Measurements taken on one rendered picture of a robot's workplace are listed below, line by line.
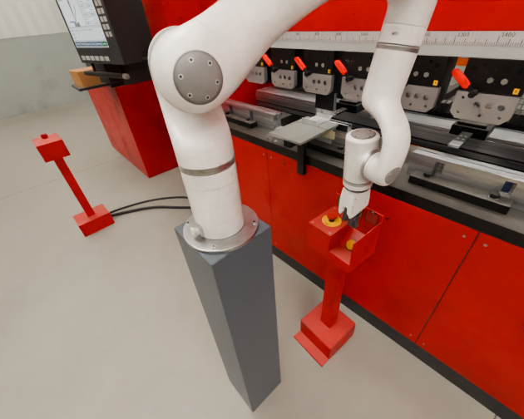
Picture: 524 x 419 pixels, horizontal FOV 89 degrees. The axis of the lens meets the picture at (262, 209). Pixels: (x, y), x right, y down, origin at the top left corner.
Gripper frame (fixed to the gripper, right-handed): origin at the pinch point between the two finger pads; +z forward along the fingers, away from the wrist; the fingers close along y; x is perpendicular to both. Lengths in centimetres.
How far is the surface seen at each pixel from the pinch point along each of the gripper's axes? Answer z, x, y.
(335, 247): 13.9, -4.1, 3.1
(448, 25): -48, -2, -39
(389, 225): 16.7, 2.5, -22.5
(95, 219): 66, -192, 79
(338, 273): 29.3, -2.3, 2.7
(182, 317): 79, -67, 62
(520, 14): -50, 13, -40
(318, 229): 6.5, -9.8, 5.8
